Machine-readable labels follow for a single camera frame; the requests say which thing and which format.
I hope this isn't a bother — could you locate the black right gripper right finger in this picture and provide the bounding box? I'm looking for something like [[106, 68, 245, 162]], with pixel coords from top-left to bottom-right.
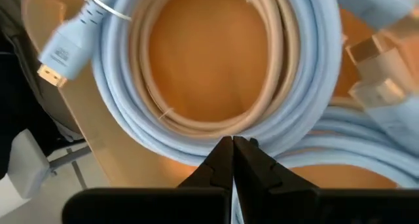
[[233, 136, 419, 224]]

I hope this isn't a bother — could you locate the light blue ethernet cable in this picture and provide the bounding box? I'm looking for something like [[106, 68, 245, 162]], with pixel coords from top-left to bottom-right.
[[37, 0, 419, 168], [274, 96, 419, 224]]

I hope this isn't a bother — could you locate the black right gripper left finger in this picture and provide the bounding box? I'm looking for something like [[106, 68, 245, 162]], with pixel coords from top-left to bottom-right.
[[62, 136, 234, 224]]

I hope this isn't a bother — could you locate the beige ethernet cable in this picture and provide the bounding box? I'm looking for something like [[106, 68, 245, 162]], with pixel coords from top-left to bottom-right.
[[129, 0, 302, 140]]

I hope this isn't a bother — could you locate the white bracket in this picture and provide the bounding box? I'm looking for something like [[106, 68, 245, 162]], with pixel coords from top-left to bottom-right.
[[0, 128, 50, 208]]

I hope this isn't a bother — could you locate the white ethernet cable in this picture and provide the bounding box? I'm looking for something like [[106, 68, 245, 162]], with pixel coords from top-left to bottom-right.
[[345, 30, 419, 110]]

